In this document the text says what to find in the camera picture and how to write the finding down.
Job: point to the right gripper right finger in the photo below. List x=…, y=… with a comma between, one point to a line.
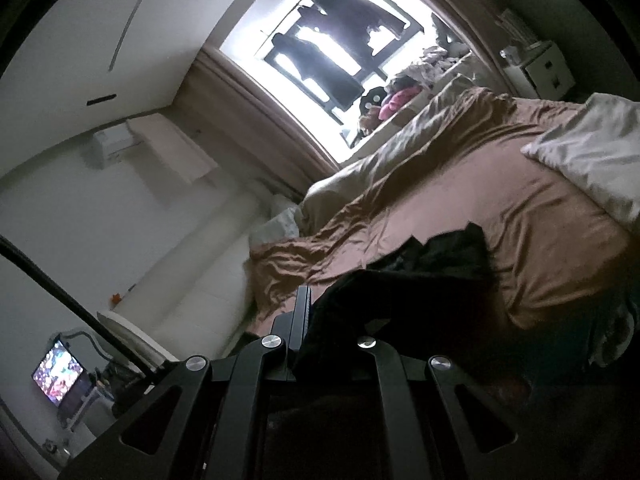
x=439, y=424

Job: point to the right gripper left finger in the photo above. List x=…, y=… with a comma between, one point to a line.
x=199, y=421

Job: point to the black garment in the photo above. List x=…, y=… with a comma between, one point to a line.
x=424, y=299

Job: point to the pile of clothes on sill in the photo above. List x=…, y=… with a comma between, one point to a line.
x=434, y=61

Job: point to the white padded headboard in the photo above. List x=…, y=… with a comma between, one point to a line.
x=197, y=300

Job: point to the lit screen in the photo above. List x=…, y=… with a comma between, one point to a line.
x=57, y=372

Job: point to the brown duvet cover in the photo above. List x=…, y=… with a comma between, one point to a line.
x=551, y=246

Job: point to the light grey pillow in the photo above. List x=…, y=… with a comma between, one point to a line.
x=283, y=226

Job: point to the white hanging cloth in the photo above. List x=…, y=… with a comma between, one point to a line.
x=175, y=150

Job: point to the left brown curtain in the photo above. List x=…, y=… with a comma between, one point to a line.
x=247, y=129

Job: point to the brown curtain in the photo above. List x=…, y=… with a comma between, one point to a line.
x=476, y=23
x=247, y=129

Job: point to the white air conditioner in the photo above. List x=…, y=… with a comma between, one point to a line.
x=113, y=144

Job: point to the beige grey quilt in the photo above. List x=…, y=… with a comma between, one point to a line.
x=327, y=197

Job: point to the pink cloth on sill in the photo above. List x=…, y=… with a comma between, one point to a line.
x=397, y=101

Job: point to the black round plush toy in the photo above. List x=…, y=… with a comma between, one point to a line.
x=372, y=98

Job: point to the white bedside cabinet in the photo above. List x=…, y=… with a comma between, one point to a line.
x=538, y=71

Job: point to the dark hanging trousers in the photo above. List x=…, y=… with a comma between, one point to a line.
x=312, y=63

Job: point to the dark hanging shirts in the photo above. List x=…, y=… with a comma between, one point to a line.
x=349, y=23

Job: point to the right brown curtain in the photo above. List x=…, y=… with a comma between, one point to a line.
x=476, y=23

